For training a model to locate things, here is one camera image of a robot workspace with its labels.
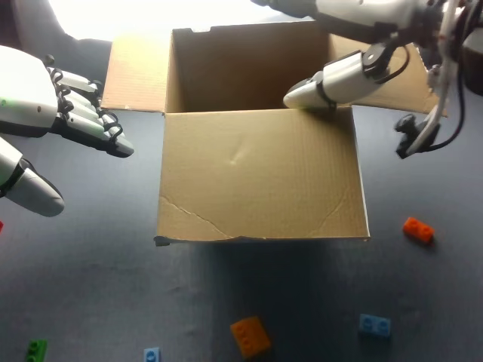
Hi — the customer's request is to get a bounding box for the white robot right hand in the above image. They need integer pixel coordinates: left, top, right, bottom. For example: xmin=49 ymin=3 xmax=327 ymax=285
xmin=251 ymin=0 xmax=420 ymax=113

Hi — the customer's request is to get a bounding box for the cardboard box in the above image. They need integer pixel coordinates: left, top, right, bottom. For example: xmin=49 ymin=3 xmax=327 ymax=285
xmin=100 ymin=20 xmax=448 ymax=248

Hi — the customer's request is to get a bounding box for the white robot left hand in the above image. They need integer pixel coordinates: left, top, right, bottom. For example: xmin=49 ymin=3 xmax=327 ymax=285
xmin=0 ymin=44 xmax=136 ymax=218

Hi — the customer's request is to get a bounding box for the green toy brick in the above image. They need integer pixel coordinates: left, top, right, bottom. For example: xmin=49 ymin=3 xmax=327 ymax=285
xmin=25 ymin=339 xmax=49 ymax=362

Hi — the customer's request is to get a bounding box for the orange flat toy brick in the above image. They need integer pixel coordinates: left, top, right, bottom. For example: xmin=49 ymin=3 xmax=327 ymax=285
xmin=402 ymin=216 xmax=435 ymax=246

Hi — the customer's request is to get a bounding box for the grey table cloth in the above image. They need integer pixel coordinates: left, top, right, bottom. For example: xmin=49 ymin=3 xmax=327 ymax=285
xmin=0 ymin=14 xmax=483 ymax=362

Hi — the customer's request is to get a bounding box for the yellow-orange thick toy brick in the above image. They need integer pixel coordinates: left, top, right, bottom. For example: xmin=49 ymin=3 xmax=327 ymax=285
xmin=229 ymin=315 xmax=272 ymax=360

